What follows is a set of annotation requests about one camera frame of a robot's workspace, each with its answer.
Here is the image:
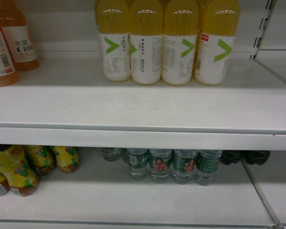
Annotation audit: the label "water bottle green label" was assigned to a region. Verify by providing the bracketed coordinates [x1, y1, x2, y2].
[172, 149, 198, 184]
[194, 150, 223, 186]
[149, 148, 173, 184]
[126, 148, 149, 180]

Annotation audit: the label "water bottle rear left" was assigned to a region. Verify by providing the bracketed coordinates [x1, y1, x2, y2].
[101, 147, 122, 162]

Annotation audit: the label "white upper shelf board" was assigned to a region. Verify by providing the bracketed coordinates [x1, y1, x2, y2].
[0, 59, 286, 150]

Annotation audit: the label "white shelf board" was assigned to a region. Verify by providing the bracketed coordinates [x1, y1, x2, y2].
[0, 148, 274, 229]
[0, 59, 286, 150]

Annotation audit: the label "white lower shelf board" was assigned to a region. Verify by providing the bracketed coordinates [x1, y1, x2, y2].
[0, 148, 274, 229]

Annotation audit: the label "dark cola bottles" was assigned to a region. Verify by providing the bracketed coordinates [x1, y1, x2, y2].
[220, 150, 270, 165]

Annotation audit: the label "yellow drink bottle white label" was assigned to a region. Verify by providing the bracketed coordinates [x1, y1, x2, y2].
[130, 0, 163, 84]
[162, 0, 199, 85]
[194, 0, 241, 85]
[97, 0, 131, 81]

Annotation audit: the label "orange juice bottle front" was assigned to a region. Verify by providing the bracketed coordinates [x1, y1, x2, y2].
[0, 13, 20, 88]

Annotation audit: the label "orange juice bottle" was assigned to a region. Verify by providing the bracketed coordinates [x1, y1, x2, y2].
[0, 0, 40, 72]
[0, 13, 20, 88]

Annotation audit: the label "orange juice bottle rear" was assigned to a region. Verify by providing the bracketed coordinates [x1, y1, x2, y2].
[0, 0, 40, 72]

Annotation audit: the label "white slotted upright post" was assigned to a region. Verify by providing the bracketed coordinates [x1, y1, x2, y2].
[249, 0, 276, 60]

